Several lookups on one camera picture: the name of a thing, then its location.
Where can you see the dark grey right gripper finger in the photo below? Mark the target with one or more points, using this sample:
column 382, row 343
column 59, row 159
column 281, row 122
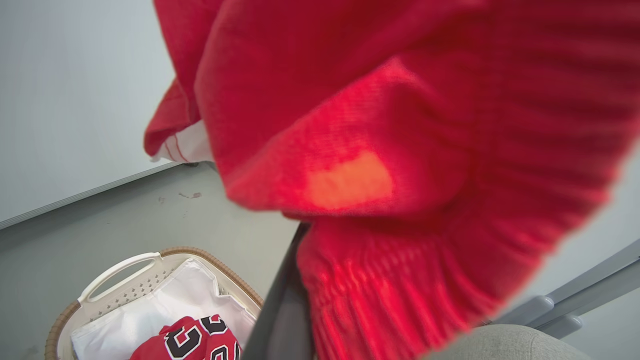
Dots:
column 280, row 315

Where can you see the red knit sweater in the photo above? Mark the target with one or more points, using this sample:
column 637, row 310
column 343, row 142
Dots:
column 410, row 125

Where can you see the white plastic laundry basket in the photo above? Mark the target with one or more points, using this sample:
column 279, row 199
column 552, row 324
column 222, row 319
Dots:
column 125, row 280

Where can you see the grey fabric seat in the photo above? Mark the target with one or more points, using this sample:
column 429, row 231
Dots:
column 505, row 344

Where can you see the red jersey with black numbers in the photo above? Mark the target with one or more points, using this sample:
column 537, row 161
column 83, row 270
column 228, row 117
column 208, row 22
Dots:
column 195, row 342

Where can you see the white cloth garment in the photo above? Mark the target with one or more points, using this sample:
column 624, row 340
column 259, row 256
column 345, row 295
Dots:
column 150, row 315

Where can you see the grey metal rail fixture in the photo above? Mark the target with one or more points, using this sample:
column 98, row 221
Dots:
column 565, row 302

